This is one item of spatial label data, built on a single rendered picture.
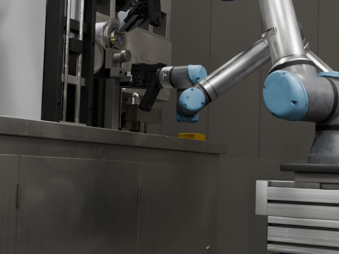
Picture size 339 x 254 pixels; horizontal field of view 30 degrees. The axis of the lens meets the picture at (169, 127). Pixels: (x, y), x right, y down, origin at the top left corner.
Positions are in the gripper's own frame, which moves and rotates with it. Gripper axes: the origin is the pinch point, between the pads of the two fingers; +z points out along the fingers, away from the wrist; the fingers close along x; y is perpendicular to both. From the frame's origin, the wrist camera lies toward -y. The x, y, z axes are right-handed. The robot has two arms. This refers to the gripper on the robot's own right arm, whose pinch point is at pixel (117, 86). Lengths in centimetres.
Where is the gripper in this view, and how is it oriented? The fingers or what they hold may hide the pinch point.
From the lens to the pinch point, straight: 229.8
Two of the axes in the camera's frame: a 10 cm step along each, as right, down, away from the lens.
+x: -5.3, -0.8, -8.4
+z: -8.5, 0.1, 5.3
